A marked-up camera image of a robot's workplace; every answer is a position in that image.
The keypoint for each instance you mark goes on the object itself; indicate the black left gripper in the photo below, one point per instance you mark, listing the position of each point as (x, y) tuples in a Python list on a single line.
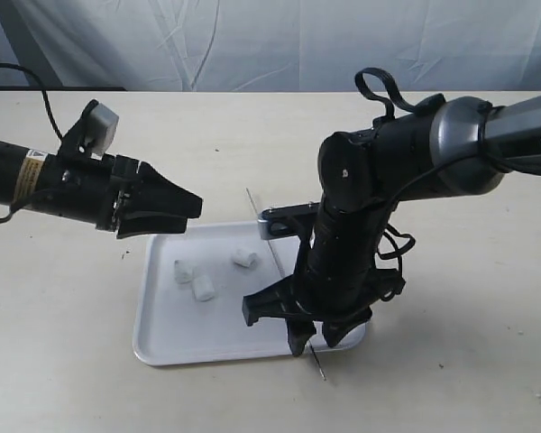
[(116, 193)]

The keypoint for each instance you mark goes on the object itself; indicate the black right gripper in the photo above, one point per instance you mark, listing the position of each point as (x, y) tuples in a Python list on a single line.
[(339, 304)]

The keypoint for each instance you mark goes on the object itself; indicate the white marshmallow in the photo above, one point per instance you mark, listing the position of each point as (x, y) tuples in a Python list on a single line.
[(245, 258), (203, 288), (183, 271)]

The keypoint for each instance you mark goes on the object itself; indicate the thin metal skewer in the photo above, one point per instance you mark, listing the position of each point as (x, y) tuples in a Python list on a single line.
[(282, 274)]

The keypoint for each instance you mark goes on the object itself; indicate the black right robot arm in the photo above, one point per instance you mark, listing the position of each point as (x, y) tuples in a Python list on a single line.
[(437, 149)]

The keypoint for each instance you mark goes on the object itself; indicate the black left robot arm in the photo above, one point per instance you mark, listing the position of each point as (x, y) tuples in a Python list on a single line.
[(20, 169)]

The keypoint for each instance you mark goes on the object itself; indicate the white plastic tray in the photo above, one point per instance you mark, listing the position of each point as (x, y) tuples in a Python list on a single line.
[(171, 328)]

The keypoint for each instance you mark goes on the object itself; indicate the white backdrop cloth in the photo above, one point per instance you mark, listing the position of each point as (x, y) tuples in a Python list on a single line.
[(272, 46)]

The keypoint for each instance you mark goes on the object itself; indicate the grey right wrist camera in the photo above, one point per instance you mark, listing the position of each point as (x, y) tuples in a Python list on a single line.
[(282, 222)]

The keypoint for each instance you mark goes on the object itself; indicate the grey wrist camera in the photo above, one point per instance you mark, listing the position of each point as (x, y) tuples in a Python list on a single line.
[(101, 125), (282, 222)]

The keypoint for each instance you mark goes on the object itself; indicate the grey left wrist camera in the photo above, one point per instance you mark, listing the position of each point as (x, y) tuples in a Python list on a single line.
[(101, 125)]

